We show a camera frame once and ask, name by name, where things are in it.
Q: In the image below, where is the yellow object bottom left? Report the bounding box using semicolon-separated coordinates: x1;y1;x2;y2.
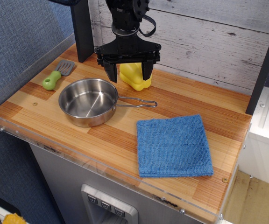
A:
2;213;26;224

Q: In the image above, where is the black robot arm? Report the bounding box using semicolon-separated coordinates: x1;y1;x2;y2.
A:
94;0;161;83

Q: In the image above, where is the black cable loop on wrist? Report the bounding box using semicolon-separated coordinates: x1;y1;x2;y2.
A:
139;14;157;37

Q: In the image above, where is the dark grey post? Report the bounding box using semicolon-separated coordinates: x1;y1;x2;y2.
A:
71;0;94;63
245;47;269;115

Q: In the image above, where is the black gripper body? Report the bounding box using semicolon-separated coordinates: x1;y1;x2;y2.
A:
94;34;161;66

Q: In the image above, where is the yellow toy bell pepper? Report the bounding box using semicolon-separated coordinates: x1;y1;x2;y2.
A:
120;63;152;91

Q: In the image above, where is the dark grey left post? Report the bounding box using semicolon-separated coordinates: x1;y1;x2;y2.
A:
71;0;94;63

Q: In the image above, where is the grey cabinet with button panel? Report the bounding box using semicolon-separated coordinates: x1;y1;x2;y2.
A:
30;144;199;224

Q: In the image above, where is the blue microfiber cloth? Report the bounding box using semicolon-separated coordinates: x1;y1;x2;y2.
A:
136;114;214;178

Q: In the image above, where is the clear acrylic guard rail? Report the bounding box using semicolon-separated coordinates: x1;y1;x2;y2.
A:
0;37;251;224

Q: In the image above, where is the green handled grey spatula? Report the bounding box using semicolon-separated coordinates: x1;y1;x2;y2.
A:
42;60;75;91

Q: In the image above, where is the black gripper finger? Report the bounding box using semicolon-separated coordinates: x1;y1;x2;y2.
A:
103;61;118;83
142;60;153;81

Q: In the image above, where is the dark grey right post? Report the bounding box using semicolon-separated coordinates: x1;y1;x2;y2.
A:
245;47;269;115

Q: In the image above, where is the white ridged side appliance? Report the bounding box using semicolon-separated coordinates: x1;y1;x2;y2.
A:
238;87;269;183

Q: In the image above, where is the stainless steel pan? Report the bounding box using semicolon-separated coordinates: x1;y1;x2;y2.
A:
58;78;157;127

